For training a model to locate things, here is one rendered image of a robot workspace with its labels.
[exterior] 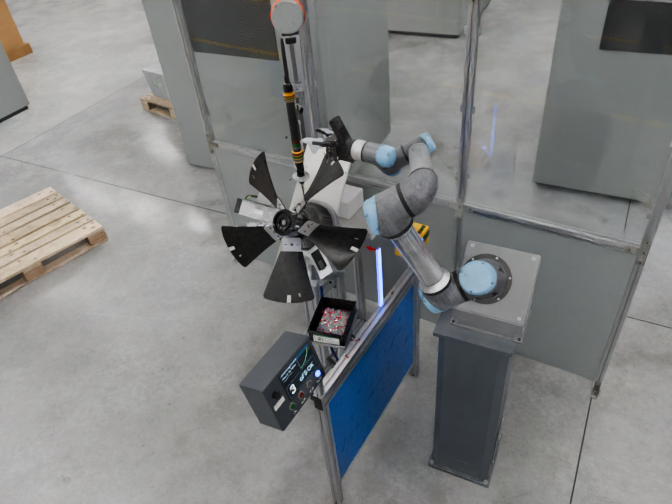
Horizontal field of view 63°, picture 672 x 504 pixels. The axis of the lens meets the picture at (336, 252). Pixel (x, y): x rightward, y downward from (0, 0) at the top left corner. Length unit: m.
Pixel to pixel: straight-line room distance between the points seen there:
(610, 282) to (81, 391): 3.02
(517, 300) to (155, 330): 2.53
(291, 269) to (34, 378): 2.10
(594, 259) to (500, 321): 0.83
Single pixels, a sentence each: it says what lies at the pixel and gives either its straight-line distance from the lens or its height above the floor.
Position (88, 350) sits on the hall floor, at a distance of 3.99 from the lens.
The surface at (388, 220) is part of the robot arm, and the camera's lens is 1.69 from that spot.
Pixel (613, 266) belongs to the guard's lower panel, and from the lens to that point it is 2.84.
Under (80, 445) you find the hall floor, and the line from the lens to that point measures 3.52.
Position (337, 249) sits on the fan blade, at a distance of 2.33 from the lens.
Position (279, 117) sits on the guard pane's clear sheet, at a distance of 3.23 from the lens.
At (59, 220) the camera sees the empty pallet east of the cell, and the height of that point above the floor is 0.14.
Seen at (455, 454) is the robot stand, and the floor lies 0.17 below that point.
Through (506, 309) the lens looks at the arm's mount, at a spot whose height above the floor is 1.13.
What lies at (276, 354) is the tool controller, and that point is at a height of 1.24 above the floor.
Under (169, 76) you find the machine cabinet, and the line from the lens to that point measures 5.14.
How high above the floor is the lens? 2.63
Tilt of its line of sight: 39 degrees down
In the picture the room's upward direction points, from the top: 6 degrees counter-clockwise
